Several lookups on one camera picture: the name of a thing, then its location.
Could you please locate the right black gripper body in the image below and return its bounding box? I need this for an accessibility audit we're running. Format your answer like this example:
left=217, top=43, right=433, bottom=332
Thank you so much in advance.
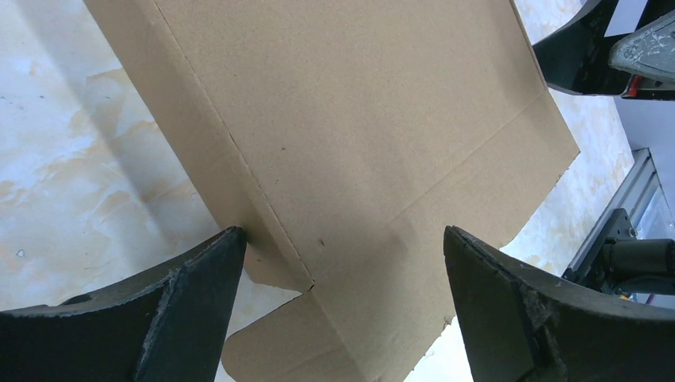
left=533, top=0, right=674, bottom=100

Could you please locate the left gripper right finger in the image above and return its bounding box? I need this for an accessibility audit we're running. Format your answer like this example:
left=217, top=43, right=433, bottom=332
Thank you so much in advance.
left=443, top=226, right=674, bottom=381

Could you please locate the brown cardboard box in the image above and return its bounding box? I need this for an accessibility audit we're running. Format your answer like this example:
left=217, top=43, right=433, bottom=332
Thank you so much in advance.
left=87, top=1, right=579, bottom=381

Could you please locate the aluminium frame rail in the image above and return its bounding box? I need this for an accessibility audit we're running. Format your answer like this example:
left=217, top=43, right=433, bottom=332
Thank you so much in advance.
left=562, top=149, right=674, bottom=304

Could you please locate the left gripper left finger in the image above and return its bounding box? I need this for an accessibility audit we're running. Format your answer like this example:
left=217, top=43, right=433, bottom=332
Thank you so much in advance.
left=1, top=227, right=247, bottom=381

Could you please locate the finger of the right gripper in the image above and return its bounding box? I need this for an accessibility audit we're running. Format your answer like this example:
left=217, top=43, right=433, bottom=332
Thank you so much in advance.
left=608, top=10, right=674, bottom=83

